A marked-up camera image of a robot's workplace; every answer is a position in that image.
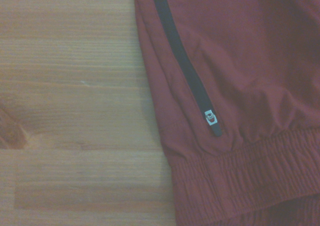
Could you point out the rust brown polo shirt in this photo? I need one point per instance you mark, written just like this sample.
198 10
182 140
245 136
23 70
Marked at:
240 86

